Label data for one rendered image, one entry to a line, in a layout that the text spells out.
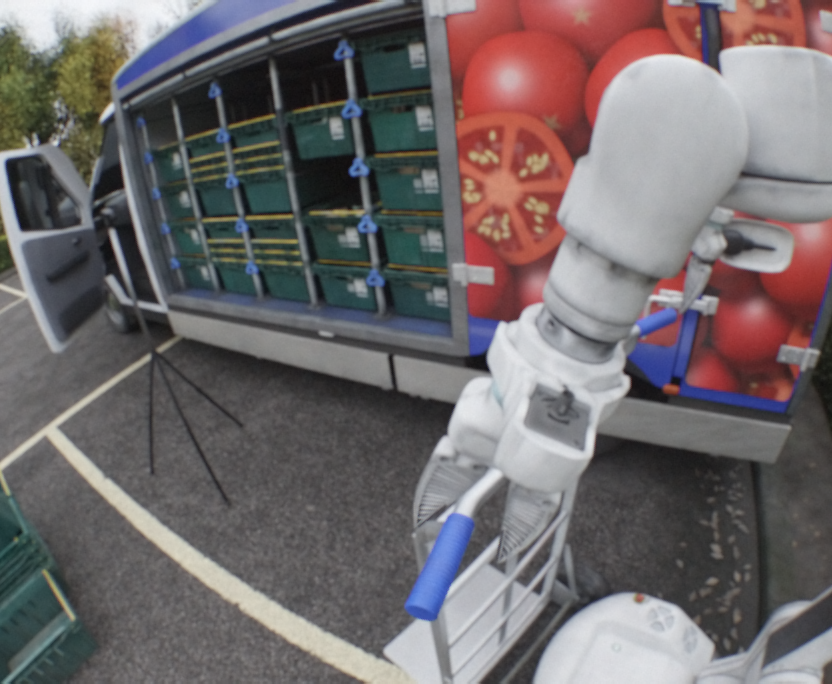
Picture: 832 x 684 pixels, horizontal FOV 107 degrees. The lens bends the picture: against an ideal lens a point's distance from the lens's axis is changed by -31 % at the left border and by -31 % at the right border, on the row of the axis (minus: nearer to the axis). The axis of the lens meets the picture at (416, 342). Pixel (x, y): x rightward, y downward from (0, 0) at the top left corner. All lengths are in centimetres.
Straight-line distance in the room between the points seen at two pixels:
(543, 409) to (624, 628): 128
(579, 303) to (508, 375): 6
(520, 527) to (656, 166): 29
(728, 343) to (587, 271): 157
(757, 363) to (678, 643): 103
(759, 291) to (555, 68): 103
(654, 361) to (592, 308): 159
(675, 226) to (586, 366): 9
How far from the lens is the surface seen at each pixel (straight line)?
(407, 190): 200
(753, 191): 22
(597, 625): 145
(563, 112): 156
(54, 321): 406
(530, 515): 37
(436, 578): 48
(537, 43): 159
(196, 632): 206
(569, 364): 24
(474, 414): 30
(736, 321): 175
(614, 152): 20
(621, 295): 23
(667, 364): 182
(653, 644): 149
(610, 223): 21
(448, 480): 37
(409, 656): 175
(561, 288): 24
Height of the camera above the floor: 165
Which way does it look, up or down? 30 degrees down
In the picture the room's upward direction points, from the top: 7 degrees counter-clockwise
